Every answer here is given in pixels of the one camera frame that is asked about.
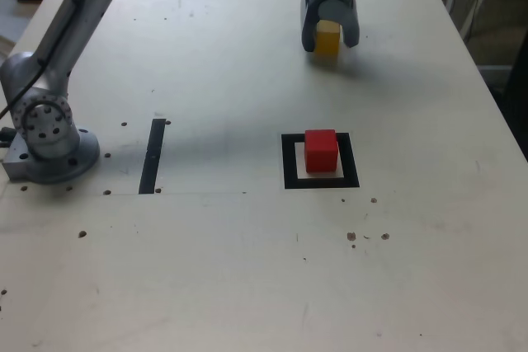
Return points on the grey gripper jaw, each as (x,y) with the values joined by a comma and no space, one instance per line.
(309,26)
(348,18)

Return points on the yellow cube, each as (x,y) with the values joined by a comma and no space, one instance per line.
(327,45)

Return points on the red cube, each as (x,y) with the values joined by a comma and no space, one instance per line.
(321,154)

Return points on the black tape square outline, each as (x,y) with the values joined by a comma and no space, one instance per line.
(288,162)

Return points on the dark furniture piece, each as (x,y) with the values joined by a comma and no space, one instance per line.
(520,84)

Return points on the black tape strip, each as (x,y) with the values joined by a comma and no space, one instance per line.
(152,158)

